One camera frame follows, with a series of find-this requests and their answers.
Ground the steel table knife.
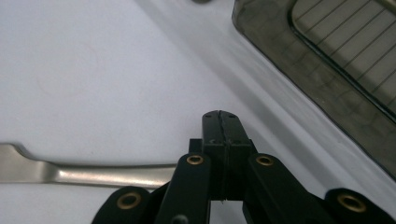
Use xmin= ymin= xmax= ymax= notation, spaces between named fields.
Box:
xmin=0 ymin=142 xmax=177 ymax=189

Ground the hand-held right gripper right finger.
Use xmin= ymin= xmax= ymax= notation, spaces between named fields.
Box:
xmin=219 ymin=109 xmax=259 ymax=202

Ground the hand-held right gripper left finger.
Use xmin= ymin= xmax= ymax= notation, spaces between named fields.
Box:
xmin=189 ymin=110 xmax=226 ymax=202

